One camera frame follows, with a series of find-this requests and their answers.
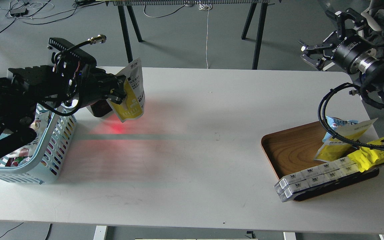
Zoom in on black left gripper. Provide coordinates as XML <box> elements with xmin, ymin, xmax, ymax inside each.
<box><xmin>73</xmin><ymin>64</ymin><xmax>127</xmax><ymax>108</ymax></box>

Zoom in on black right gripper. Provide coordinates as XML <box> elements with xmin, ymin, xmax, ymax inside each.
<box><xmin>298</xmin><ymin>9</ymin><xmax>378</xmax><ymax>74</ymax></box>

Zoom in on yellow white snack pouch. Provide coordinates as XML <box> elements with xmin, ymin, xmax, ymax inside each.
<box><xmin>106</xmin><ymin>58</ymin><xmax>145</xmax><ymax>123</ymax></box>

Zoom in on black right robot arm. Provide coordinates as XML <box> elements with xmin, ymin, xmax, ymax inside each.
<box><xmin>301</xmin><ymin>8</ymin><xmax>384</xmax><ymax>109</ymax></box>

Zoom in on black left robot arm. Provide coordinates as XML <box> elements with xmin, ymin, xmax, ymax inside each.
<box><xmin>0</xmin><ymin>61</ymin><xmax>127</xmax><ymax>158</ymax></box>

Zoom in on snacks inside basket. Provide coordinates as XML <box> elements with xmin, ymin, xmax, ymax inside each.
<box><xmin>0</xmin><ymin>104</ymin><xmax>51</xmax><ymax>167</ymax></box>

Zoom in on blue white snack bag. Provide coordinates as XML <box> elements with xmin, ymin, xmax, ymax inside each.
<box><xmin>322</xmin><ymin>116</ymin><xmax>358</xmax><ymax>145</ymax></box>

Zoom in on light blue plastic basket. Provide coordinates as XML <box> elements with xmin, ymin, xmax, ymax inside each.
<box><xmin>0</xmin><ymin>111</ymin><xmax>77</xmax><ymax>184</ymax></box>

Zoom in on yellow snack pouch on tray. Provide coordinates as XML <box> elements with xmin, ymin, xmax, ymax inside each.
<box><xmin>313</xmin><ymin>116</ymin><xmax>378</xmax><ymax>162</ymax></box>

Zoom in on bright yellow snack packet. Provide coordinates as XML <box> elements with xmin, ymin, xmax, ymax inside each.
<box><xmin>347</xmin><ymin>137</ymin><xmax>384</xmax><ymax>172</ymax></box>

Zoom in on black barcode scanner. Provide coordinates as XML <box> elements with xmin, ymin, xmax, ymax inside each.
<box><xmin>86</xmin><ymin>100</ymin><xmax>112</xmax><ymax>118</ymax></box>

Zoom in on black trestle table legs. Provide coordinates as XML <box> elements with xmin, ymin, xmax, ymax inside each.
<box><xmin>115</xmin><ymin>0</ymin><xmax>270</xmax><ymax>70</ymax></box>

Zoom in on brown wooden tray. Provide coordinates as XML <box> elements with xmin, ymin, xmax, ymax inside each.
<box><xmin>261</xmin><ymin>122</ymin><xmax>379</xmax><ymax>201</ymax></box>

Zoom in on upper white box pack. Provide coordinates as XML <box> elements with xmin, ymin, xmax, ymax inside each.
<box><xmin>274</xmin><ymin>157</ymin><xmax>360</xmax><ymax>198</ymax></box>

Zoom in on white box pack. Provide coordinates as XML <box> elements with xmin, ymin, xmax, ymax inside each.
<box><xmin>274</xmin><ymin>157</ymin><xmax>360</xmax><ymax>198</ymax></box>
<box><xmin>274</xmin><ymin>164</ymin><xmax>360</xmax><ymax>202</ymax></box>

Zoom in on lower white box pack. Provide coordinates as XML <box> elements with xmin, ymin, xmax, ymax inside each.
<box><xmin>274</xmin><ymin>164</ymin><xmax>360</xmax><ymax>202</ymax></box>

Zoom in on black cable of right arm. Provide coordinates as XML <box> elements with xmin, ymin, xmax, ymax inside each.
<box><xmin>318</xmin><ymin>82</ymin><xmax>384</xmax><ymax>154</ymax></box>

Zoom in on white hanging cord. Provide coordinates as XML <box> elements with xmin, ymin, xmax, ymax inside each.
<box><xmin>199</xmin><ymin>3</ymin><xmax>212</xmax><ymax>69</ymax></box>

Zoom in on floor cables and adapter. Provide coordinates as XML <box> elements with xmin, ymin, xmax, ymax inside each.
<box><xmin>0</xmin><ymin>0</ymin><xmax>92</xmax><ymax>47</ymax></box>

